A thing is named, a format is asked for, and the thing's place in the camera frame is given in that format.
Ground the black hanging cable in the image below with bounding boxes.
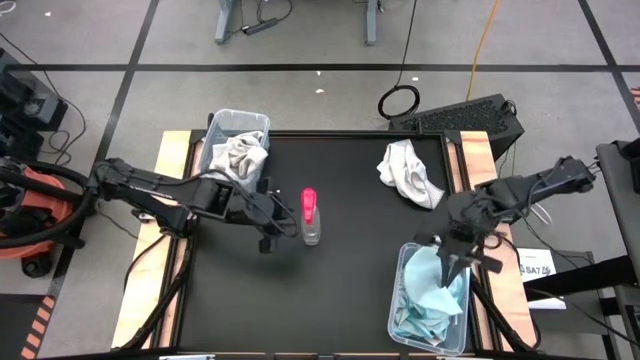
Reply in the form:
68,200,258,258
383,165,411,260
377,0,421,121

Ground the black side table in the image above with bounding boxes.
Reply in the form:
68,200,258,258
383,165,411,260
522,139,640,360

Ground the grey microfiber towel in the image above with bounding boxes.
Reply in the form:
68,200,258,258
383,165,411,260
376,138,446,210
223,130,269,180
208,143,239,177

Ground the wooden table side board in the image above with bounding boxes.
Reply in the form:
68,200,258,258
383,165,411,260
110,130,194,350
459,130,539,351

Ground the clear plastic bin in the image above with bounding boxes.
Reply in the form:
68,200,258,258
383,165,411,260
387,242,472,357
198,108,272,194

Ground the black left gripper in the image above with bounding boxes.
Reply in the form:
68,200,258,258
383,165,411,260
234,175,300,254

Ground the black perforated computer case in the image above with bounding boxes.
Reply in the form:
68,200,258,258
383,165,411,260
388,93,526,161

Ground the orange black shop vacuum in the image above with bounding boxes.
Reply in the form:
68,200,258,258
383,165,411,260
0,154,96,279

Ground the clear spray bottle red trigger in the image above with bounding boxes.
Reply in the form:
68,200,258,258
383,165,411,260
299,187,322,247

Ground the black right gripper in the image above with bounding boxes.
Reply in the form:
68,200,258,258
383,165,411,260
414,227,504,289

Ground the black equipment box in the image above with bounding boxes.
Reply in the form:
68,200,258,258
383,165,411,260
0,47,69,161

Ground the white paper sheet SA7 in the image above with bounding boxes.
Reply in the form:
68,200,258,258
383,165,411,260
517,248,569,311

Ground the black power strip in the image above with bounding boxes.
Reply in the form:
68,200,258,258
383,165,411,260
242,17,280,37

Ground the grey desk leg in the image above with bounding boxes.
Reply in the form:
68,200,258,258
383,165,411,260
214,0,239,45
363,0,380,46

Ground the yellow hanging cable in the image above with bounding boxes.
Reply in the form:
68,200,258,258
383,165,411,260
466,0,501,102

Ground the white cable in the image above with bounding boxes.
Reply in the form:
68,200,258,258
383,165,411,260
529,203,554,226

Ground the light blue microfiber towel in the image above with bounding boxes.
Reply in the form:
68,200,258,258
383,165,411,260
402,244,469,319
392,299,451,346

